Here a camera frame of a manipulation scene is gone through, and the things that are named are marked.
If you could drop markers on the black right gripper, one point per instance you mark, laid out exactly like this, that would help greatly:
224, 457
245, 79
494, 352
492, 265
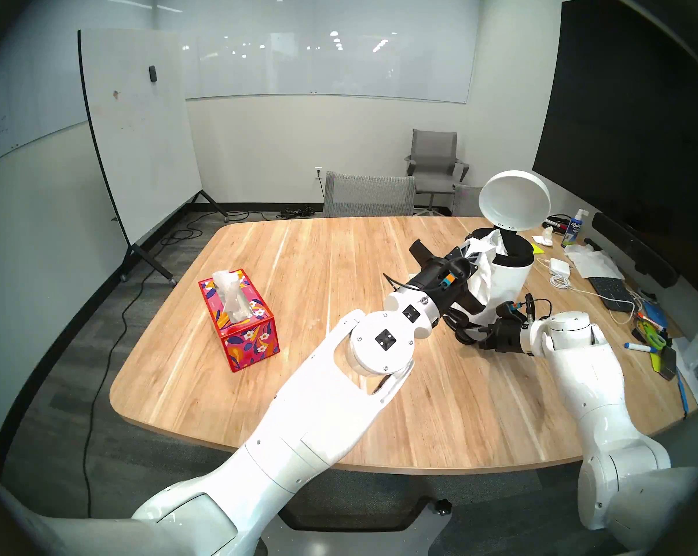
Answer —
505, 336

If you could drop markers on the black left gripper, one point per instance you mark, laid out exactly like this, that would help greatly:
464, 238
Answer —
441, 280

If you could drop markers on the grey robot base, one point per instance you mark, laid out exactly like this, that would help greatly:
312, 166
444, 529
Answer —
354, 540

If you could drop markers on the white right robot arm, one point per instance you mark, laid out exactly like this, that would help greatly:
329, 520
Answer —
592, 387

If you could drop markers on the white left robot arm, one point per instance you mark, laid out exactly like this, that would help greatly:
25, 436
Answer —
314, 421

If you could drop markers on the small crumpled white tissue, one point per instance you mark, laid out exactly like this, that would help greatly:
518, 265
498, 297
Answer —
546, 237

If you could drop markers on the red floral tissue box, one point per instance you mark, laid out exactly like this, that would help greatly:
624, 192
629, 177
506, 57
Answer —
250, 343

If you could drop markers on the white tissue in box slot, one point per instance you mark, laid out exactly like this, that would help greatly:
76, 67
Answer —
233, 297

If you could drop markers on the grey fabric chair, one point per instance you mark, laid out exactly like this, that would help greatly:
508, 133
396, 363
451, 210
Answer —
466, 202

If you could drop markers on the white pedal trash bin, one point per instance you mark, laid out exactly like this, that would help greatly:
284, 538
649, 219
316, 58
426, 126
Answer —
511, 201

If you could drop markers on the white power charger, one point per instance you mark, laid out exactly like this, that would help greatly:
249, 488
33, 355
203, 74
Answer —
559, 267

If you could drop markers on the red black marker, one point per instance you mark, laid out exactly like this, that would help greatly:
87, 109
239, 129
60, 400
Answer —
557, 222

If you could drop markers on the whiteboard cleaner spray bottle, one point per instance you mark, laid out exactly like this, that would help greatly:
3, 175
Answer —
573, 231

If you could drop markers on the grey office chair with armrests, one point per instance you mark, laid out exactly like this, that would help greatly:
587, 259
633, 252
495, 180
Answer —
434, 154

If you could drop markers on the grey mesh chair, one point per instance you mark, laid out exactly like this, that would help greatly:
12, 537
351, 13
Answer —
369, 197

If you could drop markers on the flat white paper towel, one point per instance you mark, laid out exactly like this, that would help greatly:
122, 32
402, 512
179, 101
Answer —
594, 263

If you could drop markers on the black keyboard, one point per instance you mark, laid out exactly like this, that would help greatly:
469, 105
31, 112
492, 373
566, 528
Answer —
612, 294

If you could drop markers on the black video bar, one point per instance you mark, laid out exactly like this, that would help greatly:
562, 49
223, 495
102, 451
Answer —
632, 248

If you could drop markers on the blue white marker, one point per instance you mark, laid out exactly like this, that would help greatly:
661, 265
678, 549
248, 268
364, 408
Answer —
641, 348

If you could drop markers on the orange white marker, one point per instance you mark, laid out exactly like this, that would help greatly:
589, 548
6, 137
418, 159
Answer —
650, 319

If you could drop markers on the blue flat object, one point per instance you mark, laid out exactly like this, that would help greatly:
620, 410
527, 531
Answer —
656, 314

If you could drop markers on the small black box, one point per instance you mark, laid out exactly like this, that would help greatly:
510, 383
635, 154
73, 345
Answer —
668, 364

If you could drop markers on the blue pen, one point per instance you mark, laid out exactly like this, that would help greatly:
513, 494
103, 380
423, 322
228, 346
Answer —
683, 394

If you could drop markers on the rolling whiteboard with black stand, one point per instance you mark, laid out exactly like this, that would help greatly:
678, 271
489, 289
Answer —
140, 138

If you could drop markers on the large black wall screen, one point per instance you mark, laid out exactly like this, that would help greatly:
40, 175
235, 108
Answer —
627, 126

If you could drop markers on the wide glass wall board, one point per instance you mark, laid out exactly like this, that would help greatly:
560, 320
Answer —
337, 62

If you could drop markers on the side wall glass board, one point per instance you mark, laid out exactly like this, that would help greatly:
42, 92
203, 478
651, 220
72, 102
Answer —
30, 91

